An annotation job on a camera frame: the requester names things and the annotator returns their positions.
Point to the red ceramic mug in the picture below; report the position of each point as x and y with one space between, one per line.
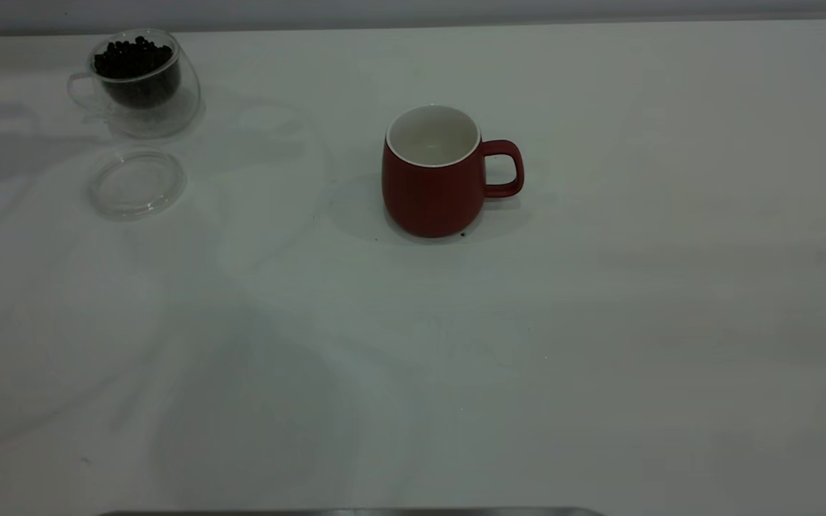
427 204

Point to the clear glass cup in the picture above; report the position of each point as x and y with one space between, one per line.
185 107

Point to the clear round glass lid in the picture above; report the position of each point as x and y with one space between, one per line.
137 183

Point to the dark coffee beans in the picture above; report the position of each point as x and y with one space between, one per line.
133 61

